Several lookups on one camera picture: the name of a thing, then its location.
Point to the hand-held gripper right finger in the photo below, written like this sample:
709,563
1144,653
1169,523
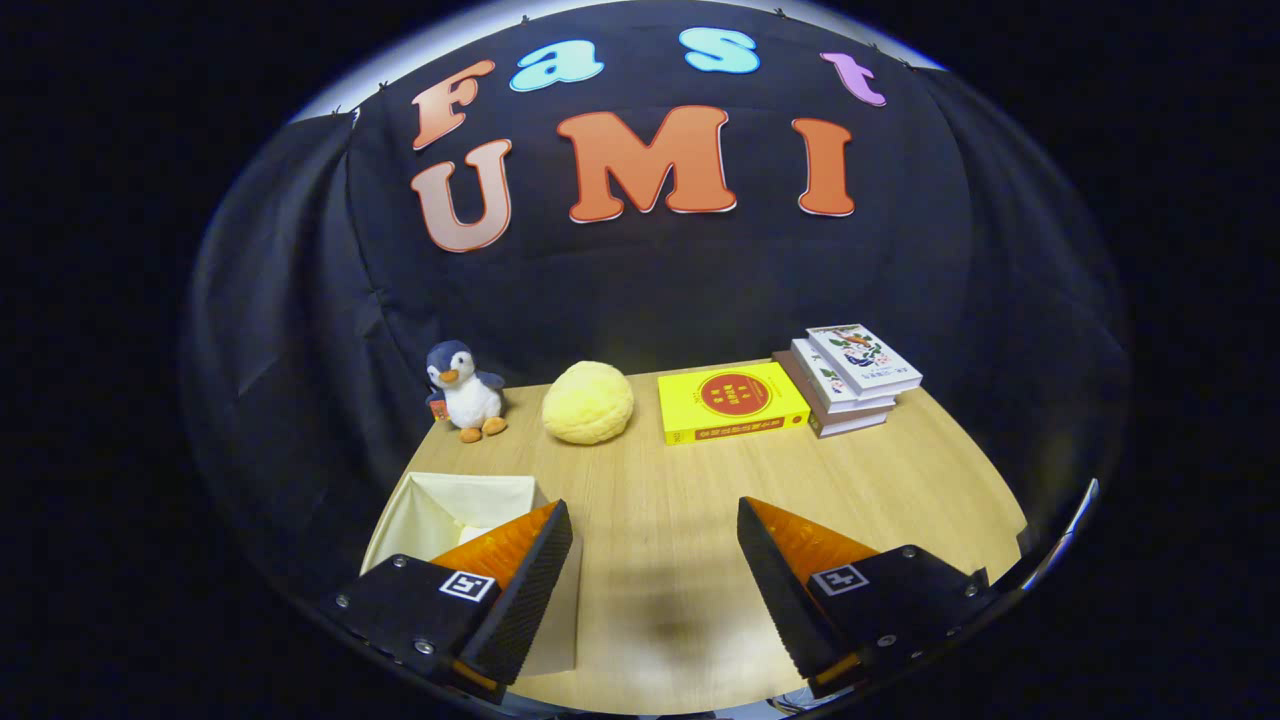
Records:
785,590

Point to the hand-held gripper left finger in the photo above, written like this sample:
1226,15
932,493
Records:
530,590

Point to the beige fabric storage box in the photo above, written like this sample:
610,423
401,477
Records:
440,505

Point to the yellow round plush cushion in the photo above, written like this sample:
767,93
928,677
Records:
588,403

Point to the yellow book with red circle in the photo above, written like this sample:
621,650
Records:
730,400

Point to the penguin plush toy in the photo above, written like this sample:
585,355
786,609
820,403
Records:
470,395

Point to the brown cover book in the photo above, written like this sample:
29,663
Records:
790,378

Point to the white floral book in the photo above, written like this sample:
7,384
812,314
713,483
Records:
865,358
818,375

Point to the black backdrop cloth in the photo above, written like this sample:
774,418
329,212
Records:
650,290

